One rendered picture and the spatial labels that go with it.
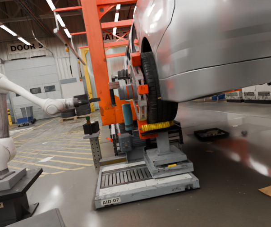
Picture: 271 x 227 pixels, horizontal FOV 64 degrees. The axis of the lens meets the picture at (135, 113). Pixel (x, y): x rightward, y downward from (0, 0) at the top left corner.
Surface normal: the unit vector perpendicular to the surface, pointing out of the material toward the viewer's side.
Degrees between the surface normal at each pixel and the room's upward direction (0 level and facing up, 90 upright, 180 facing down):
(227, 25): 102
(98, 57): 90
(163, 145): 90
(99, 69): 90
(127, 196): 90
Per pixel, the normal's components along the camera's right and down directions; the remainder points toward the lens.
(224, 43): -0.22, 0.38
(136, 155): 0.11, 0.08
